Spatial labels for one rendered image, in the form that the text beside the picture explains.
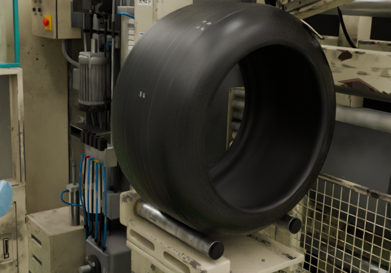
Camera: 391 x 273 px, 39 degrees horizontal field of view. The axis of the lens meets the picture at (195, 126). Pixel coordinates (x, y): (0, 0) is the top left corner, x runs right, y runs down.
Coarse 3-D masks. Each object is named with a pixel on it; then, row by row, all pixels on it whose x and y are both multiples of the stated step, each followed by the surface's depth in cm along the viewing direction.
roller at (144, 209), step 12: (144, 204) 157; (144, 216) 155; (156, 216) 151; (168, 216) 149; (168, 228) 146; (180, 228) 143; (192, 228) 141; (192, 240) 138; (204, 240) 135; (216, 240) 135; (204, 252) 135; (216, 252) 134
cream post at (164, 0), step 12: (156, 0) 153; (168, 0) 155; (180, 0) 157; (192, 0) 160; (144, 12) 158; (156, 12) 154; (168, 12) 156; (144, 24) 159; (132, 252) 179; (132, 264) 180; (144, 264) 174
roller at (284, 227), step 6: (288, 216) 152; (276, 222) 153; (282, 222) 152; (288, 222) 150; (294, 222) 150; (300, 222) 151; (282, 228) 153; (288, 228) 150; (294, 228) 150; (300, 228) 152
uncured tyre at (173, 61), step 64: (128, 64) 134; (192, 64) 120; (256, 64) 167; (320, 64) 142; (128, 128) 130; (192, 128) 120; (256, 128) 172; (320, 128) 149; (192, 192) 125; (256, 192) 162
